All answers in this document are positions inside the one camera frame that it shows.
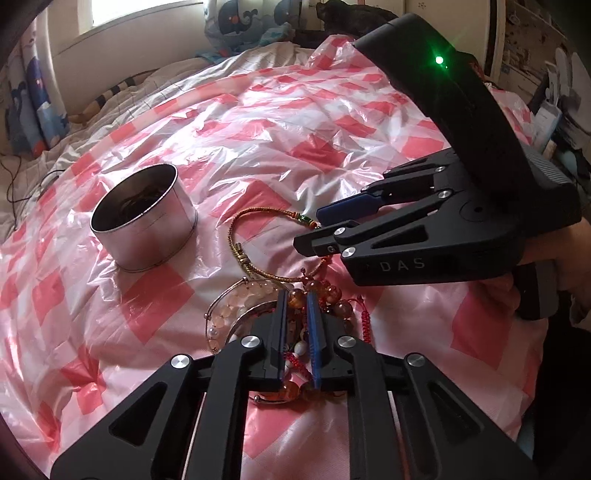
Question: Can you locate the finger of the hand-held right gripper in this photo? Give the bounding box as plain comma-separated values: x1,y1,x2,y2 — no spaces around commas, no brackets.
316,148,463,228
294,188,456,269

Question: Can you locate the round metal tin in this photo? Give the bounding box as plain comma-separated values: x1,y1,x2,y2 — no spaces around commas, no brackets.
89,164,198,274

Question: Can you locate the whale print pillow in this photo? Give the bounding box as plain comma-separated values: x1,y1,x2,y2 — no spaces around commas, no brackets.
194,0,320,65

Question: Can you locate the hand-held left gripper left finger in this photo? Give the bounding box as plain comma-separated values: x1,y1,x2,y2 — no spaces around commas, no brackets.
50,290,297,480

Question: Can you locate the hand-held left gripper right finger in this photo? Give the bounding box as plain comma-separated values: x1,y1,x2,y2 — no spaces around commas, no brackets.
305,290,542,480

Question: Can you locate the white paper box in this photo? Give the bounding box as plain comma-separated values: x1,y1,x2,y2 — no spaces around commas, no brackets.
532,98,563,149

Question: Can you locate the red white checkered plastic sheet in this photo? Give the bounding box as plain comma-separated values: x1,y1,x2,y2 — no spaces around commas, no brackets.
0,34,550,480

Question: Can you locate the pink bead bracelet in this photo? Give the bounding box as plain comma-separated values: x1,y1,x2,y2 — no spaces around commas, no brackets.
209,281,288,326

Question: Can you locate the black cable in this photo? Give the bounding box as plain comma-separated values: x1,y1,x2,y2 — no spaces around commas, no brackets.
0,154,63,206

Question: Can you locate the whale print curtain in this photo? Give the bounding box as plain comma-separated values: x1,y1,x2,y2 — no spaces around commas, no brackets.
4,25,71,157

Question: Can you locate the striped cloth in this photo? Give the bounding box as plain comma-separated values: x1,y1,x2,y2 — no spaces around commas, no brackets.
69,73,144,123

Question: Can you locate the silver bangle with pearls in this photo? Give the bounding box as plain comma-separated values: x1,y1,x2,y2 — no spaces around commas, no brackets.
204,276,289,409

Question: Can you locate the person's right hand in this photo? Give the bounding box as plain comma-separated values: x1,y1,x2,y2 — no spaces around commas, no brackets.
524,220,591,308

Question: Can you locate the dark cloth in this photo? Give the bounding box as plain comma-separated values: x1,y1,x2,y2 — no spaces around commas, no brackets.
295,0,400,47

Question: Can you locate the red cord bracelet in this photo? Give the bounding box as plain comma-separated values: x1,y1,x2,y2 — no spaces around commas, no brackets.
344,295,376,346

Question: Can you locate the amber bead bracelet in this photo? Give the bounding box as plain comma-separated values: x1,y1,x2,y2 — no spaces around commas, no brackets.
287,281,357,334

